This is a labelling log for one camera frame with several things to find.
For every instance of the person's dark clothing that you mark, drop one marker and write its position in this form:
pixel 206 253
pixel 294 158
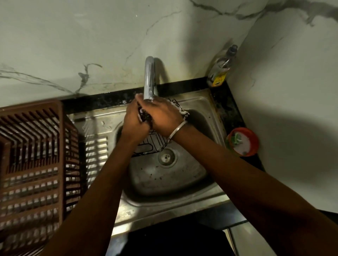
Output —
pixel 171 240

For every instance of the orange round container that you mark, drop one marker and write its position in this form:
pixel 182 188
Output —
pixel 244 142

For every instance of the person's right hand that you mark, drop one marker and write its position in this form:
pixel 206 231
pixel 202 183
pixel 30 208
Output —
pixel 163 116

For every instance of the black wire rack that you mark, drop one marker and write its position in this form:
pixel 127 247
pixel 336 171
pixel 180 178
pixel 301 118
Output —
pixel 153 139

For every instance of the chrome faucet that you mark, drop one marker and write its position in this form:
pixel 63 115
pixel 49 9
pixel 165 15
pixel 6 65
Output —
pixel 149 76

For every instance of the clear dish soap bottle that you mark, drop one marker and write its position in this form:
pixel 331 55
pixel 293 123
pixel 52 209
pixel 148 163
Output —
pixel 221 67

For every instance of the brown plastic dish basket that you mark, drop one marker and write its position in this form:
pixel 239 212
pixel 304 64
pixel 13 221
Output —
pixel 31 168

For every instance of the person's left forearm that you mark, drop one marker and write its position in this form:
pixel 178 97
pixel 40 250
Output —
pixel 89 205

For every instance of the person's right forearm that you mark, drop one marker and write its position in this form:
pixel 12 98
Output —
pixel 264 192

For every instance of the stainless steel sink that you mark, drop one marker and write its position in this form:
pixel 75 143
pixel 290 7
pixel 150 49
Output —
pixel 169 184

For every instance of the person's left hand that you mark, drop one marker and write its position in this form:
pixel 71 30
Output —
pixel 133 126

